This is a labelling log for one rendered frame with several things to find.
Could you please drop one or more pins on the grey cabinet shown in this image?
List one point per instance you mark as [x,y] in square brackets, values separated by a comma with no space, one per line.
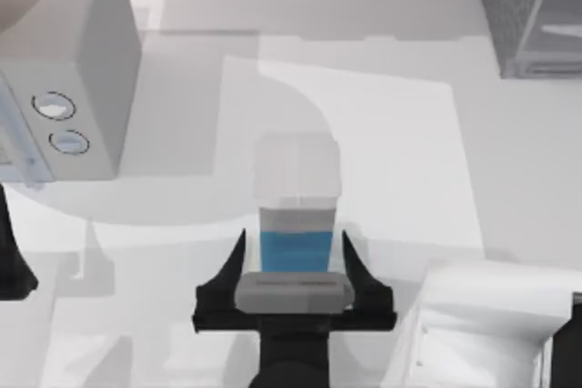
[509,11]

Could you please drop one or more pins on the pale microwave door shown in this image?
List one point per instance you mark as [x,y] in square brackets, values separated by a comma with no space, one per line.
[18,142]

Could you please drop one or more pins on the large round microwave knob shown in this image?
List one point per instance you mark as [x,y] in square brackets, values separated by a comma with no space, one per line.
[53,106]

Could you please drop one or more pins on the pale microwave oven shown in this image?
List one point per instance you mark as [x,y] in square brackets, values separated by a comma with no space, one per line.
[91,33]

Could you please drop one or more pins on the white and blue cup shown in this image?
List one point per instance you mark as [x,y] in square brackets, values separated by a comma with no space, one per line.
[298,247]

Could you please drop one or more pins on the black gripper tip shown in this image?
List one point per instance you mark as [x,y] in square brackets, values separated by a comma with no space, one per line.
[11,265]

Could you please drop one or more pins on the pale grey rounded box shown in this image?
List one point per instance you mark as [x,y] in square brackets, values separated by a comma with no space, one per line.
[293,292]

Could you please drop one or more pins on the small round microwave knob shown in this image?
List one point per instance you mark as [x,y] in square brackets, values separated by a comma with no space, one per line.
[69,142]

